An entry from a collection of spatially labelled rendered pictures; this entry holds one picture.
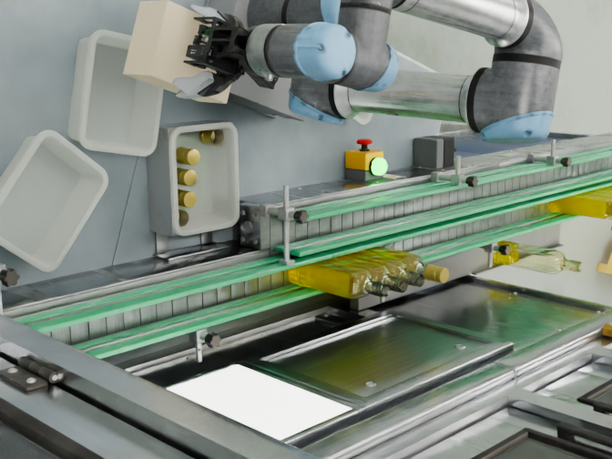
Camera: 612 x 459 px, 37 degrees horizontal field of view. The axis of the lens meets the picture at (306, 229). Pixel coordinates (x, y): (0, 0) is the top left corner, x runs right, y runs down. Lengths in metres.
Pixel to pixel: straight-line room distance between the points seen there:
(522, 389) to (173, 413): 1.14
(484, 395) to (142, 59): 0.87
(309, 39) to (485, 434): 0.78
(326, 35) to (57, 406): 0.62
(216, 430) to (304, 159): 1.53
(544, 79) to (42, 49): 0.90
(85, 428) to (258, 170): 1.38
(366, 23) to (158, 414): 0.73
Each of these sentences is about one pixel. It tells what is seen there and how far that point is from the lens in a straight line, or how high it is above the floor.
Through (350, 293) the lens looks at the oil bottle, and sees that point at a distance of 1.90.
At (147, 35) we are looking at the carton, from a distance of 1.47.
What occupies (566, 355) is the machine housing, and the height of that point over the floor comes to 1.40.
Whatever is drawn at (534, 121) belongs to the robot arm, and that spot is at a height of 1.48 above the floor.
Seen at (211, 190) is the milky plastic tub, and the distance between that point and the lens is 1.98.
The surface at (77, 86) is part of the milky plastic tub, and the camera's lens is 1.77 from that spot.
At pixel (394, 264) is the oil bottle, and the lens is 1.98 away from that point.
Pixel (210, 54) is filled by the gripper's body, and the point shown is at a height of 1.23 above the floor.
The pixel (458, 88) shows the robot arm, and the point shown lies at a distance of 1.64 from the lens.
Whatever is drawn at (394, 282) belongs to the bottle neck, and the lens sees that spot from 1.91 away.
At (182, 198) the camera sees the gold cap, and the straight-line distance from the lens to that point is 1.89.
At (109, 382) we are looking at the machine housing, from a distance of 0.82.
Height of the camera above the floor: 2.30
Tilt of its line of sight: 44 degrees down
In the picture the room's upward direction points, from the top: 102 degrees clockwise
